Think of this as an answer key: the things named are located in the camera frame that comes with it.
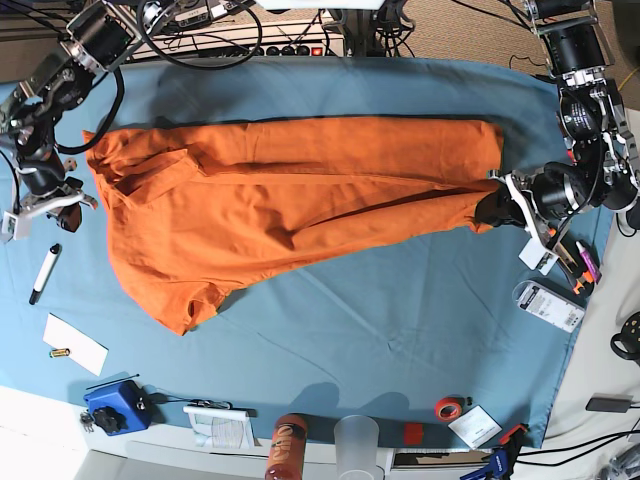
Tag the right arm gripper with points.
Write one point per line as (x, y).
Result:
(43, 190)

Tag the orange black utility knife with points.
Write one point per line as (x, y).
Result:
(574, 268)

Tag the white booklet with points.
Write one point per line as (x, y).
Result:
(220, 428)

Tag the purple glue tube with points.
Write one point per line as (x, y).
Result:
(589, 262)

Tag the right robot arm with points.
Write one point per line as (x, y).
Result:
(96, 43)

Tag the white marker pen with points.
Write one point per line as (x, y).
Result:
(44, 273)

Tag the white square packet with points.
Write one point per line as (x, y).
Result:
(475, 427)

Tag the blue clamp bottom right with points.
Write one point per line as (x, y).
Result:
(500, 463)

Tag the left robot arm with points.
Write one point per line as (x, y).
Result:
(603, 170)

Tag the plastic blister pack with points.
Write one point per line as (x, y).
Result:
(548, 306)

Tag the red flat piece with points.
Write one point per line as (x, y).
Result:
(413, 434)

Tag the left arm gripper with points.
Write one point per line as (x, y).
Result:
(540, 204)

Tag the blue box with knob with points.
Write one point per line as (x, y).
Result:
(119, 408)

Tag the black power adapter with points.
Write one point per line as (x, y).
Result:
(609, 404)

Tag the black power strip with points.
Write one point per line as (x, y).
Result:
(313, 50)

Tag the blue-grey table cloth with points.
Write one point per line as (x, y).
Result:
(385, 332)

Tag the red tape roll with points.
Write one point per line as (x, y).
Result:
(448, 409)

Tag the small AA battery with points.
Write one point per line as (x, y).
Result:
(59, 353)

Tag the frosted plastic cup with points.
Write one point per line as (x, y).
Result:
(356, 443)

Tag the white paper card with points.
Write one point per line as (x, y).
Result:
(83, 350)

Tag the orange drink bottle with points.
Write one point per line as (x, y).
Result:
(287, 450)

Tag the orange t-shirt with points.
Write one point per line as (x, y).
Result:
(196, 213)

